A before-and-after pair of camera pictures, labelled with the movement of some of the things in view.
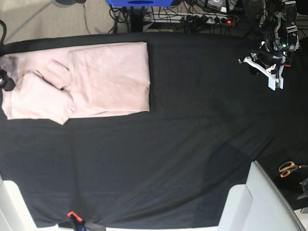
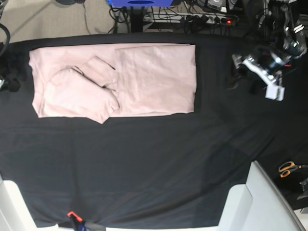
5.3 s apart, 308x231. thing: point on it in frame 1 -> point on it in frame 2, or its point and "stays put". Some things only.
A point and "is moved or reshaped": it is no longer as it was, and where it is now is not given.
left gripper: (6, 83) -> (13, 71)
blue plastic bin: (140, 3) stays put
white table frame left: (15, 214) stays put
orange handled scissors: (286, 168) stays put
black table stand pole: (137, 20) stays put
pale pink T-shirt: (56, 86) is moved or reshaped
